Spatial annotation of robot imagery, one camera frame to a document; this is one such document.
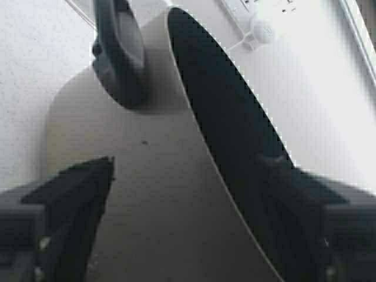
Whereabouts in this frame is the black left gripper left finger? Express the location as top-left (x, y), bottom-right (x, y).
top-left (1, 157), bottom-right (115, 281)

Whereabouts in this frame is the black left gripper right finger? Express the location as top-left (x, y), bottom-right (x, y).
top-left (257, 155), bottom-right (375, 281)

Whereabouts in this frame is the steel pot with black handles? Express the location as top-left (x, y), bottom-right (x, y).
top-left (45, 1), bottom-right (298, 281)

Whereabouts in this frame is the white power plug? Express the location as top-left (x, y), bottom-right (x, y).
top-left (250, 19), bottom-right (277, 44)

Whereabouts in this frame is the white wall outlet plate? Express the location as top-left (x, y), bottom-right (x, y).
top-left (222, 1), bottom-right (300, 52)

